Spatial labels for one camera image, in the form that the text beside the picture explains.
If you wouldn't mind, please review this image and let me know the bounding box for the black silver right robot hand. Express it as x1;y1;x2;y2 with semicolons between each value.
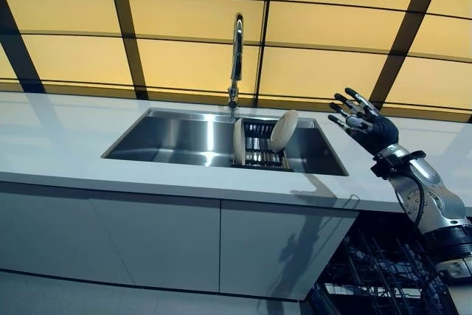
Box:
327;87;400;156

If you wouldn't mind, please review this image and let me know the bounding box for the black sink dish rack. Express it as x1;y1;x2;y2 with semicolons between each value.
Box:
231;117;295;173

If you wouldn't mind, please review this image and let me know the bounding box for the chrome gooseneck kitchen faucet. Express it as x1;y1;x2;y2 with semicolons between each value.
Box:
226;12;246;110

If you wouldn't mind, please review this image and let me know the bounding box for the grey cabinet door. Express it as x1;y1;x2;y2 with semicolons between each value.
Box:
87;196;223;293
0;181;134;287
219;198;361;302

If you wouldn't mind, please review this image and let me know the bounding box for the stainless steel sink basin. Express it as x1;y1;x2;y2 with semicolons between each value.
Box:
100;106;350;177

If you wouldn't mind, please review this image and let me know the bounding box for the dark wire dishwasher rack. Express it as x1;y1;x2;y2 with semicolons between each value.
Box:
312;214;472;315

